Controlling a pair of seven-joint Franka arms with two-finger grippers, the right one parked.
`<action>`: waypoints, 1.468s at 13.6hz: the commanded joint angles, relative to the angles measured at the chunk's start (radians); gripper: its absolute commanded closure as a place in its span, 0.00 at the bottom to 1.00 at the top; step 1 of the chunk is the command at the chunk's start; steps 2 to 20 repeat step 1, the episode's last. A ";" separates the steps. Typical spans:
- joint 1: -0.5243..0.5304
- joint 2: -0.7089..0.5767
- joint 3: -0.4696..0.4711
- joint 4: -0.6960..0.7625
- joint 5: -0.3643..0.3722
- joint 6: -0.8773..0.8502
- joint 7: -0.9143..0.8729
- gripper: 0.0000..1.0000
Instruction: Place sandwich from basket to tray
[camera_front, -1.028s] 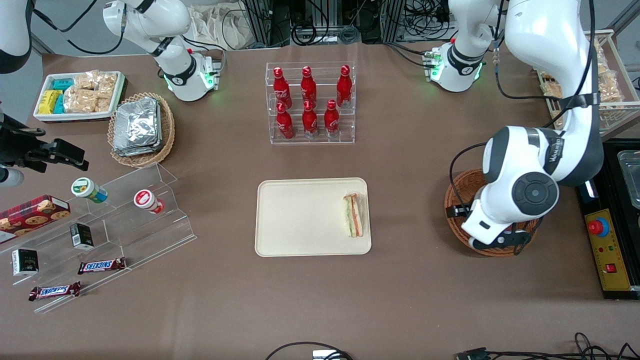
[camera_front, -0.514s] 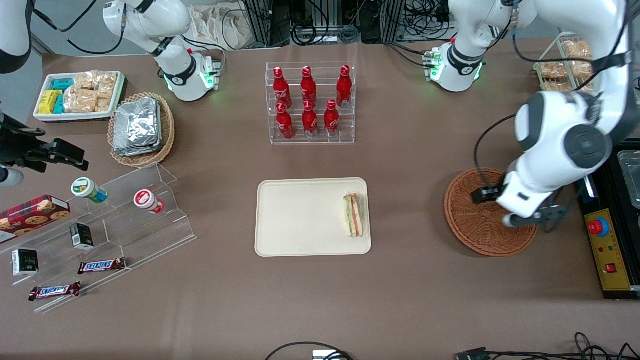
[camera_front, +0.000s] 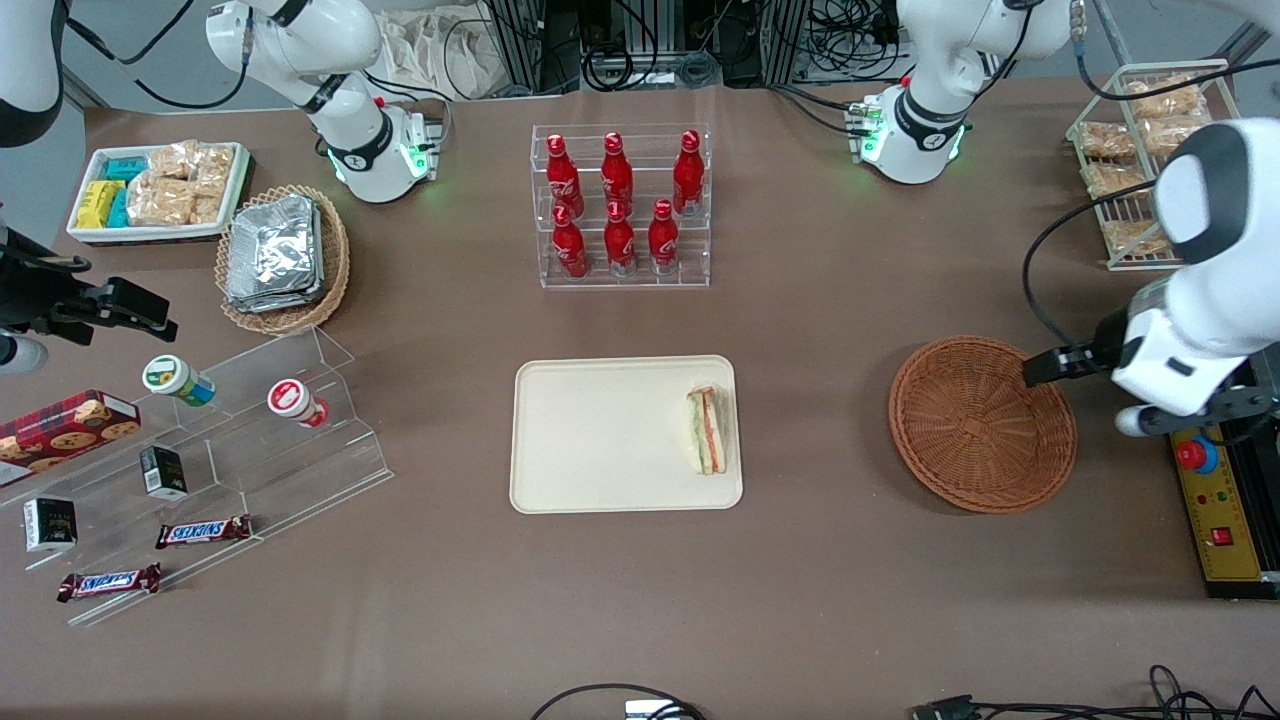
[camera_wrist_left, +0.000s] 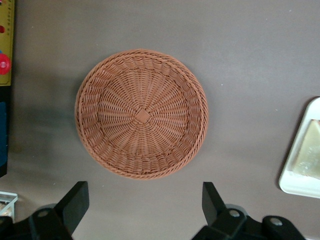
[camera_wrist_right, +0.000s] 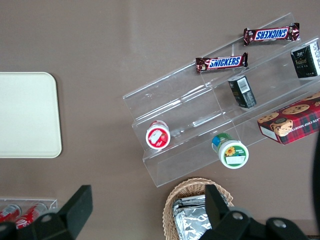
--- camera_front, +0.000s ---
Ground white rectangular snack tray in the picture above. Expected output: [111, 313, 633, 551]
[66, 142, 252, 247]

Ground small black box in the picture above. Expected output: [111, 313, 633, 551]
[23, 497, 79, 554]
[139, 445, 190, 502]

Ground red cookie box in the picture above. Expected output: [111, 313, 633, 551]
[0, 389, 143, 490]

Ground triangle sandwich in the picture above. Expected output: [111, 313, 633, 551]
[685, 386, 730, 477]

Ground black looped floor cable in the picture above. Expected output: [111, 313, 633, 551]
[528, 683, 707, 720]

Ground clear acrylic bottle rack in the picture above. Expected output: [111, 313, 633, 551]
[530, 122, 713, 291]

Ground black tangled cable with plug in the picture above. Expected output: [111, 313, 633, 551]
[910, 664, 1280, 720]

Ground clear bag rice crackers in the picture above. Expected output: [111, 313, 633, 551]
[127, 177, 225, 227]
[146, 141, 200, 181]
[193, 144, 237, 199]

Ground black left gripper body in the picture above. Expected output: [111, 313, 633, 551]
[1090, 308, 1135, 375]

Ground clear acrylic stepped shelf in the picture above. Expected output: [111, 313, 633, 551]
[0, 325, 395, 629]

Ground silver foil packet stack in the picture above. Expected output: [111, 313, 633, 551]
[224, 194, 327, 314]

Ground white cloth bag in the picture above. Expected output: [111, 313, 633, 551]
[376, 8, 513, 101]

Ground white wire rack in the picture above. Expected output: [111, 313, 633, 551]
[1065, 58, 1237, 272]

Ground red lid snack cup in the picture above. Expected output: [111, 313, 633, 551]
[267, 378, 331, 430]

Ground cream plastic tray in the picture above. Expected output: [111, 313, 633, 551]
[509, 355, 745, 515]

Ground red cola bottle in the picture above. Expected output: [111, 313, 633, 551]
[672, 129, 706, 218]
[604, 200, 639, 278]
[647, 198, 682, 277]
[545, 133, 585, 220]
[601, 131, 635, 217]
[551, 204, 591, 280]

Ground brown round wicker basket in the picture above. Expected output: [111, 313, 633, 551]
[888, 335, 1079, 515]

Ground green lid snack cup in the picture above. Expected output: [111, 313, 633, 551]
[141, 354, 217, 408]

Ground black control box yellow panel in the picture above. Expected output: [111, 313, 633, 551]
[1160, 345, 1280, 601]

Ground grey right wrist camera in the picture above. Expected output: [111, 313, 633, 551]
[0, 335, 49, 377]

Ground light oval wicker basket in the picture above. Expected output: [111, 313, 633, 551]
[215, 184, 352, 336]

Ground clear pack fried snack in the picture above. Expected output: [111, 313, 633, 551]
[1085, 162, 1151, 199]
[1143, 117, 1213, 161]
[1079, 121, 1137, 160]
[1127, 78, 1205, 121]
[1102, 219, 1171, 257]

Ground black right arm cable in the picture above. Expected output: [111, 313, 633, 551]
[62, 0, 253, 111]

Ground yellow snack box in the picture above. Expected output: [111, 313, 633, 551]
[77, 180, 125, 230]

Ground Snickers chocolate bar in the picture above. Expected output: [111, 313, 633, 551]
[155, 515, 255, 551]
[57, 563, 163, 604]

